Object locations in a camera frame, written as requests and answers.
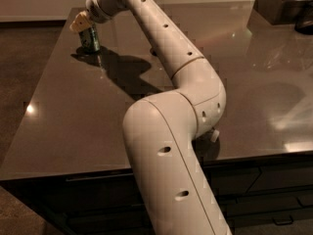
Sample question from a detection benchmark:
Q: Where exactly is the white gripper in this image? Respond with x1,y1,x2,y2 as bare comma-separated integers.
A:
69,0,126,33

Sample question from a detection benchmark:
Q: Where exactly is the green soda can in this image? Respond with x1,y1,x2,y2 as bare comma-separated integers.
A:
79,24,100,53

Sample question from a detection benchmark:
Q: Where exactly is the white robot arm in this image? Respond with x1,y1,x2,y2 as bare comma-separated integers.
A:
70,0,232,235

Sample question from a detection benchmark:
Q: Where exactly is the clear plastic water bottle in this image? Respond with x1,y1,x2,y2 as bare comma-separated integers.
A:
209,129,220,143

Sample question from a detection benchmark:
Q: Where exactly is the dark box on counter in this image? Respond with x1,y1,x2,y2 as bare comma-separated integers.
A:
253,0,299,24

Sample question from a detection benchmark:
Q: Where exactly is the dark drawer cabinet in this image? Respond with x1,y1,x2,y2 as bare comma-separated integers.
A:
1,154,313,235

